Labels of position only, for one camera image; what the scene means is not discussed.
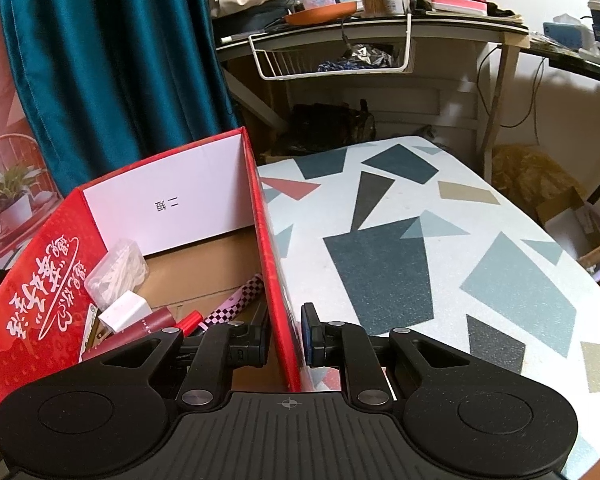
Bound red and white marker pen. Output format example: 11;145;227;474
177;310;206;336

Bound orange shallow bowl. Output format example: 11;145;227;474
284;1;358;26

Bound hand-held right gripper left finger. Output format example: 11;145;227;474
87;305;272;408

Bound cluttered grey desk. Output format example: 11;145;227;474
215;10;531;186

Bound white wire basket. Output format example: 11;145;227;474
248;12;413;81

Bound printed backdrop with chair plant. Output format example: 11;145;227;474
0;10;61;271

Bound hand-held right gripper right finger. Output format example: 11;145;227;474
300;304;483;408

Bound black side desk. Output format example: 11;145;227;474
522;40;600;206

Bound patterned cloth in basket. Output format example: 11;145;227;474
317;45;401;73

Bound pink book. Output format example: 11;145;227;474
425;0;488;16

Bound white charger block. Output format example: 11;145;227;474
97;292;150;333

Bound geometric patterned tablecloth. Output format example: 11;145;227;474
255;135;600;461

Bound teal curtain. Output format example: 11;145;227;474
0;0;241;211

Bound camouflage bag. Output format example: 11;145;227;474
270;102;376;156

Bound open brown cardboard box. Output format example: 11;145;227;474
535;187;600;268

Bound maroon cylindrical tube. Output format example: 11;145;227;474
80;307;176;361

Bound yellow plastic bag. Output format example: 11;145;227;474
490;145;581;216

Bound pink black checkered strap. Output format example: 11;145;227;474
205;272;266;328

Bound clear box of floss picks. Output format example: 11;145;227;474
84;240;148;306

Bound red cardboard box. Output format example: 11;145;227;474
0;127;303;441

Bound light blue box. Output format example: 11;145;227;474
542;20;593;51

